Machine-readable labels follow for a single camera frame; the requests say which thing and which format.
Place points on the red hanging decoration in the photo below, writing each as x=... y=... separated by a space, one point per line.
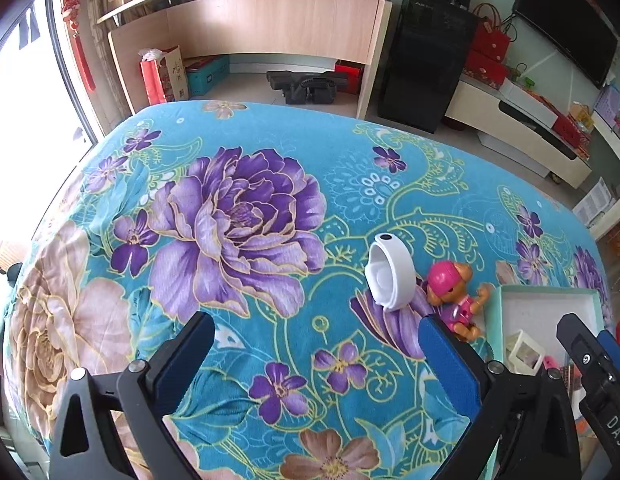
x=77 y=35

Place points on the green rimmed white box tray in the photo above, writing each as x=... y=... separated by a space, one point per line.
x=540 y=310

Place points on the white low cabinet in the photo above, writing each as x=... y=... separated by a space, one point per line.
x=490 y=115

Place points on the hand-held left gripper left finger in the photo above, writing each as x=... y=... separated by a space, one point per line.
x=185 y=365

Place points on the beige paper bag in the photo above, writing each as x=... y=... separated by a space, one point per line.
x=176 y=75

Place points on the cream plastic frame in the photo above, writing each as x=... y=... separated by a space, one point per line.
x=515 y=355

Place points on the white flat box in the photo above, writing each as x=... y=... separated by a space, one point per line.
x=525 y=97

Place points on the black television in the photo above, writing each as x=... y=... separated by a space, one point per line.
x=565 y=15

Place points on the white desk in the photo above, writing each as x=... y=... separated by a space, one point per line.
x=612 y=160

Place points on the blue crate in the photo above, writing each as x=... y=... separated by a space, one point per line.
x=207 y=77

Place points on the floral blanket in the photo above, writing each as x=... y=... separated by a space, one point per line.
x=240 y=210

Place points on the red shopping bag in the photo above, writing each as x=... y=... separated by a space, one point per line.
x=152 y=80

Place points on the red box under desk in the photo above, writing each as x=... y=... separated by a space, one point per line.
x=350 y=77

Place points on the toy dog figure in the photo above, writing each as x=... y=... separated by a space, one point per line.
x=455 y=305

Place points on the red gift box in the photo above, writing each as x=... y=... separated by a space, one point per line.
x=485 y=70

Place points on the red flat box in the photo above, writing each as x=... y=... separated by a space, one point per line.
x=572 y=132

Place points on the wooden shelf desk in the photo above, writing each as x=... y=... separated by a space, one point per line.
x=270 y=25

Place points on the purple box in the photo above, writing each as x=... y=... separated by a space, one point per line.
x=610 y=105

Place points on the red gift bag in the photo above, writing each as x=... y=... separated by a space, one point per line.
x=490 y=40

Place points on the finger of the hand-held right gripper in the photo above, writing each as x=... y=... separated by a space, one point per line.
x=615 y=355
x=585 y=360

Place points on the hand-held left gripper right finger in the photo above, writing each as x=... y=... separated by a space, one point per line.
x=450 y=365

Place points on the white watch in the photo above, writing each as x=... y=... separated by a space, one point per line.
x=395 y=280

